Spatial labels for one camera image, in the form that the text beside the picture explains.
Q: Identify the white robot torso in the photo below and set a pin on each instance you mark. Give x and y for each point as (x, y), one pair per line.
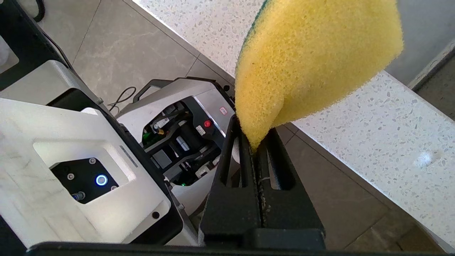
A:
(53, 142)

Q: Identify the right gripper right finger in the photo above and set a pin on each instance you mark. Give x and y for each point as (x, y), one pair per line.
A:
(291, 213)

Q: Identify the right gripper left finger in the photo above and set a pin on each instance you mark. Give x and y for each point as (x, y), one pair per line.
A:
(231, 209)

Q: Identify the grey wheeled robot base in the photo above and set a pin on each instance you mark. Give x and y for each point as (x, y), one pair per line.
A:
(185, 117)

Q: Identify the yellow green sponge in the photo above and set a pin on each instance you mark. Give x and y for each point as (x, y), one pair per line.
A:
(312, 57)

